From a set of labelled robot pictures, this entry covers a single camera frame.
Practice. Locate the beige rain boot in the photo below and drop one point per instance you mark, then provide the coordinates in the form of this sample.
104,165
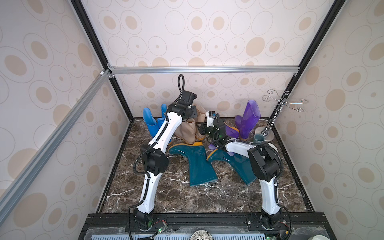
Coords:
187,131
201,115

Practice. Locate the dark green rain boot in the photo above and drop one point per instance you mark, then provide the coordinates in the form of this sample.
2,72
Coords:
238,162
200,170

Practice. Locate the dark green rain boot right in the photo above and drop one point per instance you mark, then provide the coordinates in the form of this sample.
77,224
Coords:
238,162

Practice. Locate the horizontal aluminium frame bar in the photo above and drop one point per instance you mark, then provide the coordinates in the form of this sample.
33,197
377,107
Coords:
204,70

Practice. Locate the right black frame post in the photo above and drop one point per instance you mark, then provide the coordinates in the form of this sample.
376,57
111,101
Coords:
316,42

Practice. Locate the blue rain boot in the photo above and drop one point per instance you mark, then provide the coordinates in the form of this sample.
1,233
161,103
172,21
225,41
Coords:
150,121
161,120

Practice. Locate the black frame post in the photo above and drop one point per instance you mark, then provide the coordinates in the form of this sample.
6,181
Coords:
96,44
316,42

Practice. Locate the metal cup tree stand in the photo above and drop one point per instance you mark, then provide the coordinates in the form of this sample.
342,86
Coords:
282,100

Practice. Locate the left black frame post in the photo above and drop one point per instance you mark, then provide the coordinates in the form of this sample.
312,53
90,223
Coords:
96,44

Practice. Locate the purple rain boot standing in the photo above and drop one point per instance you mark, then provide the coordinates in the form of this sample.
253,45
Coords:
246,123

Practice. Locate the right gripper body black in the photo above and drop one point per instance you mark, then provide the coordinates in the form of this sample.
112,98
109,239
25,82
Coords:
208,128

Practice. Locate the dark green rain boot left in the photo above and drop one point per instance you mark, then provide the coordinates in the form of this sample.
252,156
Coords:
200,170

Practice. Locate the left diagonal aluminium bar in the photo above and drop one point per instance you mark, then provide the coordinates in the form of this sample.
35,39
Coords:
20,185

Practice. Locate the purple rain boot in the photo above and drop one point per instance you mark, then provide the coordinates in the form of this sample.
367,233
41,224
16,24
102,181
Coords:
246,123
231,132

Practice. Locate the grey-green ceramic mug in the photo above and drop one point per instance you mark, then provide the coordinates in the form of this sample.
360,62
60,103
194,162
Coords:
258,138

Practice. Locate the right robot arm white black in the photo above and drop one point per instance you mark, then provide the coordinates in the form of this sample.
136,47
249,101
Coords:
265,162

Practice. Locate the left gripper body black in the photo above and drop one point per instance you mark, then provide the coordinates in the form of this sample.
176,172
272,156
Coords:
192,112

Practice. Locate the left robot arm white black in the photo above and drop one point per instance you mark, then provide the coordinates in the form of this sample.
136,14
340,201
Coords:
152,161

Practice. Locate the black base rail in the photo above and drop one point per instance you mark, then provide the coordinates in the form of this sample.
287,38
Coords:
222,226

